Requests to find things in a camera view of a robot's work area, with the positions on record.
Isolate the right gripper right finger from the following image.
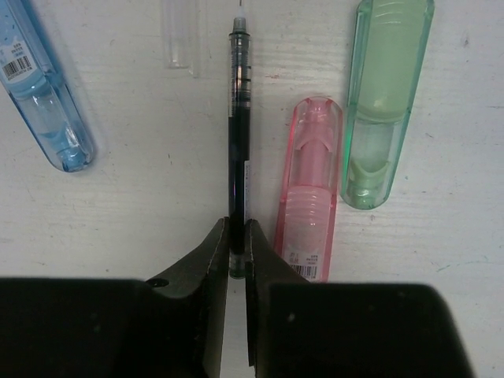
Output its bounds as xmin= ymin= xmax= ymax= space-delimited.
xmin=244 ymin=219 xmax=504 ymax=378

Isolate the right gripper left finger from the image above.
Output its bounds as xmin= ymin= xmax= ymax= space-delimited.
xmin=1 ymin=218 xmax=229 ymax=377

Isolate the light pink correction pen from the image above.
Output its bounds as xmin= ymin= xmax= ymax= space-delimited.
xmin=273 ymin=97 xmax=343 ymax=283

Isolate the black ink gel pen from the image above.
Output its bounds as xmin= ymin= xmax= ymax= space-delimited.
xmin=228 ymin=1 xmax=251 ymax=279

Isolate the light blue correction pen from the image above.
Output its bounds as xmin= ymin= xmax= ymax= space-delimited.
xmin=1 ymin=1 xmax=94 ymax=172

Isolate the light green correction pen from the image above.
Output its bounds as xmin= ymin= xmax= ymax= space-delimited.
xmin=341 ymin=1 xmax=435 ymax=210

